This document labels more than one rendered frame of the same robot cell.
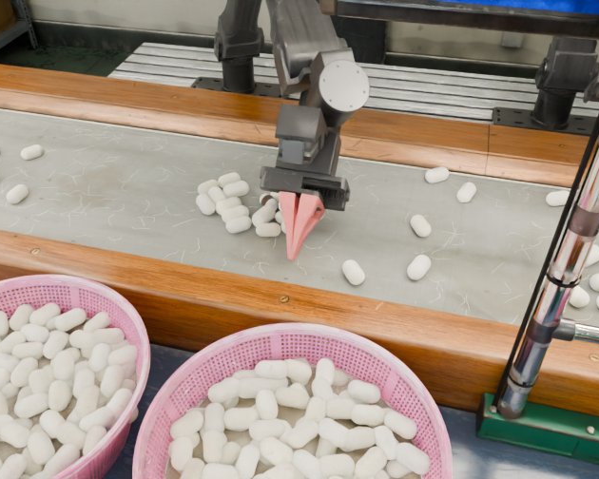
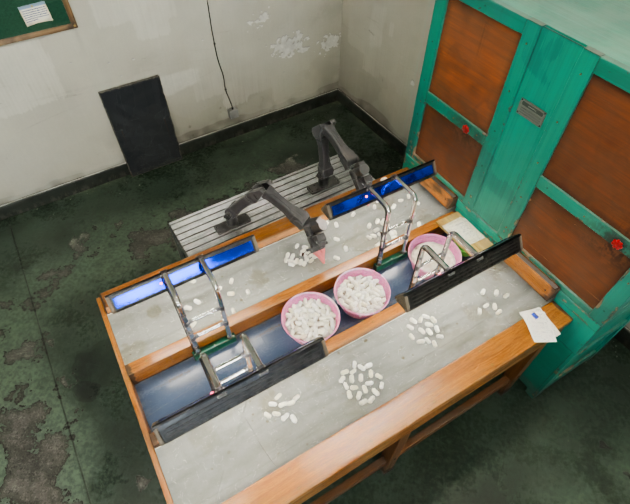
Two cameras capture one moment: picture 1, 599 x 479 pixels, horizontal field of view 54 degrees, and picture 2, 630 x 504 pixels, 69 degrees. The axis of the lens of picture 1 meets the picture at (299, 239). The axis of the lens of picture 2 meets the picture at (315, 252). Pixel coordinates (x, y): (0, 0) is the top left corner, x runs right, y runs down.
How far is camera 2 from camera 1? 1.75 m
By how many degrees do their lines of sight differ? 33
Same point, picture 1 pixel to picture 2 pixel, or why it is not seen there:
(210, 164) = (275, 254)
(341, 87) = (322, 225)
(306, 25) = (299, 213)
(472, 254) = (350, 238)
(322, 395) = (355, 282)
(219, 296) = (323, 279)
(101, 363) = (317, 305)
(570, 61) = (327, 171)
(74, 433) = (329, 315)
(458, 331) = (365, 256)
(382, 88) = not seen: hidden behind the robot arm
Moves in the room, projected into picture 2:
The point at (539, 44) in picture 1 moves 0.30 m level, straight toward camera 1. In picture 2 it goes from (245, 110) to (255, 130)
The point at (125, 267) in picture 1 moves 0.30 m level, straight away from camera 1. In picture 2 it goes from (300, 287) to (244, 267)
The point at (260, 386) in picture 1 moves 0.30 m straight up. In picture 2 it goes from (345, 288) to (349, 247)
